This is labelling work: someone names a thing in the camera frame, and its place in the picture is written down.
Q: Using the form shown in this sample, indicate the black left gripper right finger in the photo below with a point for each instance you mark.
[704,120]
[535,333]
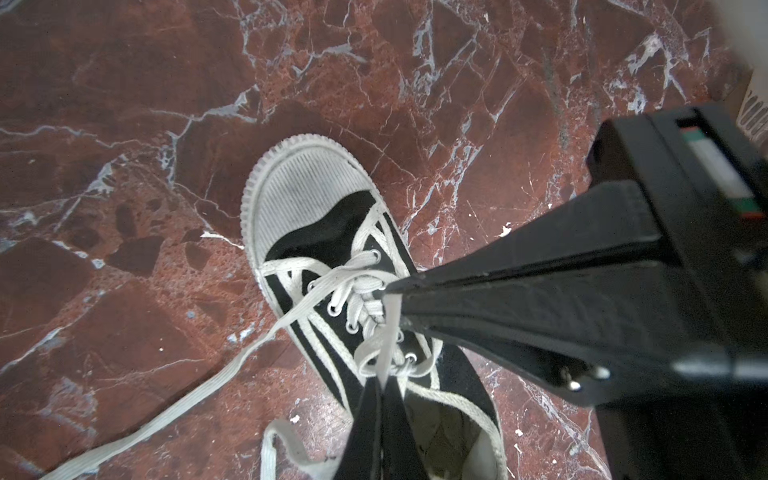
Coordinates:
[401,459]

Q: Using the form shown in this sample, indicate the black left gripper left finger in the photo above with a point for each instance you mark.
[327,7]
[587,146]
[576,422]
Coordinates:
[362,456]

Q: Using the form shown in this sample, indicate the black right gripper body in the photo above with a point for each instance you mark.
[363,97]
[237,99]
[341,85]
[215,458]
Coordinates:
[706,186]

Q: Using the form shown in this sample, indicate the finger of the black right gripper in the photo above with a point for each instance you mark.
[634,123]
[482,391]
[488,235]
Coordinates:
[607,335]
[612,221]

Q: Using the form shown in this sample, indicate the black white canvas sneaker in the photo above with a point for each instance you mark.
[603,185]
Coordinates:
[322,245]

